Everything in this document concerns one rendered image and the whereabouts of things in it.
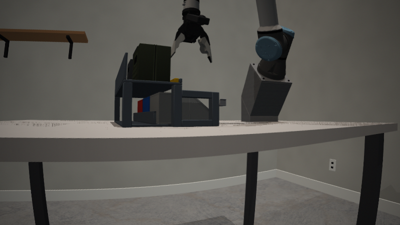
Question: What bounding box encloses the yellow flat bar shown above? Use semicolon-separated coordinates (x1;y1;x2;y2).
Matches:
170;78;179;83

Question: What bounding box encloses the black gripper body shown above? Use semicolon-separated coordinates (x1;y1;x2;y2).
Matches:
178;7;203;43

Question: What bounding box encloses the red bin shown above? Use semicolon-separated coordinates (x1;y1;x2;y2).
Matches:
137;100;143;113

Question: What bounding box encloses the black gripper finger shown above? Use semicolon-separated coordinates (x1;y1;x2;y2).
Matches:
171;25;186;57
198;28;212;63

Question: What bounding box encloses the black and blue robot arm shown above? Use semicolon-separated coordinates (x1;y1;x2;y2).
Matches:
182;0;295;81

